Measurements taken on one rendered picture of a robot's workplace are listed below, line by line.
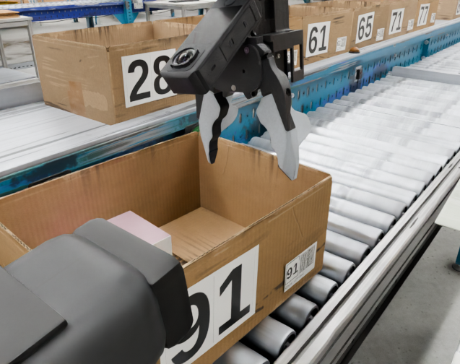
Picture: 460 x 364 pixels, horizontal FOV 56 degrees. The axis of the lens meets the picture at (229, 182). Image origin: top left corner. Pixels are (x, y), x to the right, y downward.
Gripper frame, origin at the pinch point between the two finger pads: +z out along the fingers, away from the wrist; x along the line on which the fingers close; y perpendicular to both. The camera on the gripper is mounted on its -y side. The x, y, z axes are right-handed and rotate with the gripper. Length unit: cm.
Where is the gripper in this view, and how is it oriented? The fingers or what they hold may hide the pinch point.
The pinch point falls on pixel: (245, 167)
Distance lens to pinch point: 48.1
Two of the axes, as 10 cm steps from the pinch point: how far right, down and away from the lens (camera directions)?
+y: 6.3, -3.5, 6.9
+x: -7.7, -1.8, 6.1
